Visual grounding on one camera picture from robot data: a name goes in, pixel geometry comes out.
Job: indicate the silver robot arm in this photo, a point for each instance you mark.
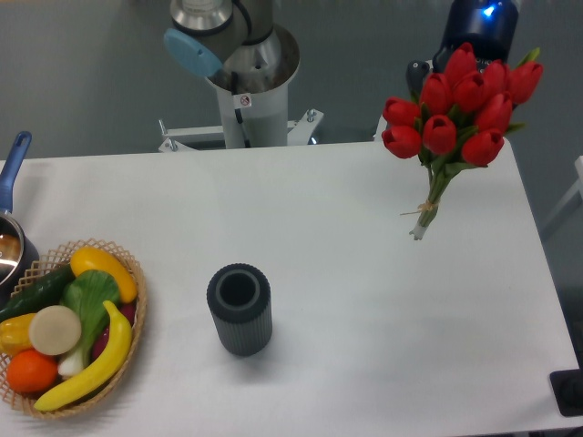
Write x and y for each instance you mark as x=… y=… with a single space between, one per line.
x=237 y=46

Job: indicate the black device at table edge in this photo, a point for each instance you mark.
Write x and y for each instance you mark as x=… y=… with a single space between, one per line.
x=567 y=388

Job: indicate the yellow banana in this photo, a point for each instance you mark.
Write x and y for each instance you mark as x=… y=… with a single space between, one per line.
x=93 y=376

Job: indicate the woven wicker basket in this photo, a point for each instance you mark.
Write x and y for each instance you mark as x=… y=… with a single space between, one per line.
x=54 y=259

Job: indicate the green cucumber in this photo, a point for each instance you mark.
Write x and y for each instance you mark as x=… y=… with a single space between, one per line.
x=44 y=292

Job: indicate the yellow squash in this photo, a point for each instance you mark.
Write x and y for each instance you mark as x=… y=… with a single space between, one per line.
x=89 y=258

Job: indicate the red purple vegetable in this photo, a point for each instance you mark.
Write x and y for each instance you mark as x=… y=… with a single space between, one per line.
x=129 y=312

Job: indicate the beige round disc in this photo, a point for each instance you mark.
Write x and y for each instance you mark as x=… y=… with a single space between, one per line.
x=54 y=330

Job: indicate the dark grey ribbed vase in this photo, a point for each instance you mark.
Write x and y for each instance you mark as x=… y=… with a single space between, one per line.
x=239 y=299

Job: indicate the blue handled saucepan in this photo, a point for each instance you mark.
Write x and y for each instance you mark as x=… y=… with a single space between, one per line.
x=17 y=251

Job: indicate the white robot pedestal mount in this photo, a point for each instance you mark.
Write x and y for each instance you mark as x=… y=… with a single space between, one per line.
x=247 y=120

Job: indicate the yellow bell pepper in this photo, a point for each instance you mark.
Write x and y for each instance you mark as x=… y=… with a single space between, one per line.
x=14 y=334

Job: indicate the orange fruit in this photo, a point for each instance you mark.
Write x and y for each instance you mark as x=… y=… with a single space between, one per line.
x=31 y=371

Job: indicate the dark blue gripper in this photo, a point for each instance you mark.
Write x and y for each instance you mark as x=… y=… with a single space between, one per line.
x=489 y=26

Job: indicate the green bok choy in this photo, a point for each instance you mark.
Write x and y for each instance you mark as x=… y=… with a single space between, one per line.
x=85 y=296

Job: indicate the white frame at right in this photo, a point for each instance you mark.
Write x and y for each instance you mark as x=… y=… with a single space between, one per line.
x=565 y=207

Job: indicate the red tulip bouquet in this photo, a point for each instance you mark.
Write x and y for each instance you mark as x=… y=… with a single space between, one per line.
x=458 y=120

